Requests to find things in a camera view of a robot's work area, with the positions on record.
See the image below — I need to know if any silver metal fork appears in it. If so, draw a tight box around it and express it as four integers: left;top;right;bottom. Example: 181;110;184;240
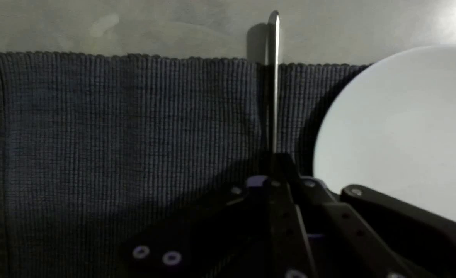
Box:
264;10;281;157

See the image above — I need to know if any white round plate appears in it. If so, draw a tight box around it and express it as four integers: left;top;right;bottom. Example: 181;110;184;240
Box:
312;45;456;231

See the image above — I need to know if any dark grey woven placemat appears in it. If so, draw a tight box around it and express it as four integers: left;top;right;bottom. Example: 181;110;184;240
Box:
0;50;373;278

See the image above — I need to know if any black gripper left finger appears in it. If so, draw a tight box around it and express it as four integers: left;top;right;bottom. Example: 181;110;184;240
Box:
118;154;318;278

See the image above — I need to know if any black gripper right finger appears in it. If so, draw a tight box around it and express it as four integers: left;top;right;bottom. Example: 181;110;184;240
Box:
280;154;456;278

